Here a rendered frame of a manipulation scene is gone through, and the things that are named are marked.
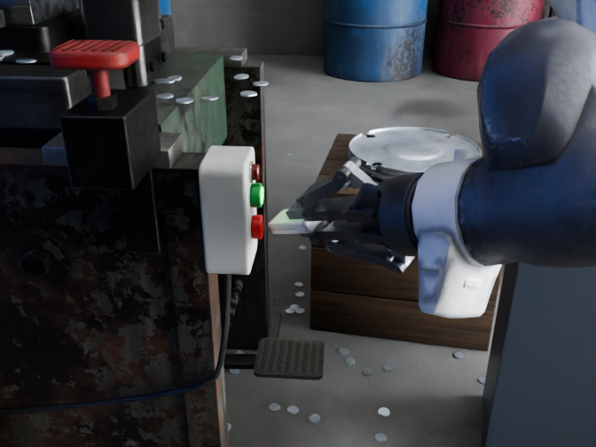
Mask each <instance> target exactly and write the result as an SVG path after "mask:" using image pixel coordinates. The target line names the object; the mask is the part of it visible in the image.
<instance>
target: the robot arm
mask: <svg viewBox="0 0 596 447"><path fill-rule="evenodd" d="M546 1H547V2H548V3H549V5H551V7H552V8H553V10H554V12H555V14H556V16H557V17H556V16H555V17H550V18H544V19H541V20H534V21H531V22H528V23H527V24H525V25H523V26H521V27H518V28H516V29H515V30H514V31H512V32H510V33H509V34H508V35H507V36H506V37H505V38H504V39H503V40H502V41H501V42H500V43H499V44H498V45H497V46H496V47H495V49H494V50H493V51H492V52H491V53H490V54H489V55H488V58H487V60H486V62H485V65H484V68H483V71H482V75H481V79H480V81H479V84H478V87H477V104H478V121H479V132H480V137H481V142H482V151H483V156H482V157H475V158H470V159H467V152H468V150H466V149H455V150H454V157H453V161H448V162H442V163H436V164H435V165H434V166H432V167H431V168H429V169H427V170H426V171H425V172H420V173H412V174H405V175H401V176H395V177H392V178H384V177H382V176H371V177H369V176H368V175H366V173H365V172H364V171H363V170H361V169H360V166H361V164H362V163H361V160H359V158H357V157H356V156H352V157H351V158H350V159H349V160H348V161H347V162H346V163H345V164H344V165H343V166H342V167H341V168H340V169H339V170H338V171H337V172H335V173H333V174H332V175H330V176H328V177H326V178H324V179H322V180H320V181H318V182H316V183H315V184H313V185H311V186H310V187H309V188H308V189H307V190H306V191H305V192H304V193H303V194H302V195H301V196H300V197H299V198H298V199H297V200H296V202H297V203H295V204H293V206H292V207H290V208H289V209H283V210H282V211H280V212H279V213H278V214H277V215H276V216H275V217H274V218H273V219H272V220H271V221H270V222H269V223H268V226H269V228H270V229H271V231H272V233H273V234H296V233H299V234H300V235H301V237H304V238H310V241H311V243H313V244H314V245H316V244H317V243H318V242H319V241H320V240H323V241H324V242H325V243H326V245H325V248H326V250H327V251H328V252H330V253H332V254H336V255H342V256H346V257H348V258H352V259H356V260H359V261H363V262H367V263H373V264H377V265H380V266H383V267H385V268H387V269H389V270H390V271H393V272H394V273H396V274H400V275H401V274H402V273H403V272H404V270H405V269H406V268H407V267H408V265H409V264H410V263H411V262H412V260H413V259H414V258H415V256H417V257H418V261H419V300H418V304H419V307H420V310H421V311H422V312H424V313H427V314H431V315H436V316H439V317H444V318H474V317H480V316H481V315H482V313H483V312H484V311H485V309H486V306H487V303H488V300H489V298H490V293H491V290H492V288H493V286H494V283H495V280H496V277H497V275H498V272H499V270H500V268H501V265H502V264H506V263H515V262H518V263H526V264H530V265H535V266H538V267H543V268H584V267H596V0H546ZM354 186H359V187H360V190H359V192H358V194H357V195H355V196H346V197H335V198H327V197H328V196H330V195H332V194H334V193H336V192H338V191H339V190H340V189H341V188H342V187H343V188H344V189H348V188H349V187H354ZM343 242H345V244H344V245H342V243H343Z"/></svg>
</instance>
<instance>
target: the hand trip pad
mask: <svg viewBox="0 0 596 447"><path fill-rule="evenodd" d="M139 58H140V47H139V44H138V43H136V42H131V41H122V40H118V41H113V40H108V41H103V40H78V41H76V40H70V41H68V42H66V43H63V44H61V45H59V46H57V47H55V48H53V49H51V50H50V51H49V60H50V63H51V66H52V67H54V68H57V69H74V70H89V73H90V84H91V90H92V96H93V97H95V98H104V97H108V96H110V95H111V92H110V86H109V79H108V72H107V70H117V69H123V68H126V67H129V66H130V65H131V64H133V63H134V62H136V61H137V60H138V59H139Z"/></svg>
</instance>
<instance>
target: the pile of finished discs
mask: <svg viewBox="0 0 596 447"><path fill-rule="evenodd" d="M449 135H450V134H447V131H444V130H439V129H429V128H420V127H390V128H382V129H373V130H369V133H367V134H366V135H362V133H361V134H359V135H357V136H355V137H354V138H352V139H351V141H350V142H349V159H350V158H351V157H352V156H356V157H357V158H359V160H361V163H362V164H361V166H360V169H361V170H363V171H364V172H365V173H366V175H368V176H369V177H371V176H382V177H384V178H392V177H395V176H401V175H405V174H412V173H420V172H425V171H426V170H427V169H429V168H431V167H432V166H434V165H435V164H436V163H442V162H448V161H453V157H454V150H455V149H466V150H468V152H467V159H470V158H475V157H482V152H481V149H480V147H479V146H478V145H477V144H476V143H474V142H473V141H471V140H470V139H468V138H466V137H462V136H460V135H457V134H456V136H451V138H447V137H448V136H449ZM444 136H447V137H444Z"/></svg>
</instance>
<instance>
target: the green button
mask: <svg viewBox="0 0 596 447"><path fill-rule="evenodd" d="M262 187H263V184H261V183H252V184H251V187H250V206H251V207H252V208H261V207H262V205H263V204H262V203H261V190H262Z"/></svg>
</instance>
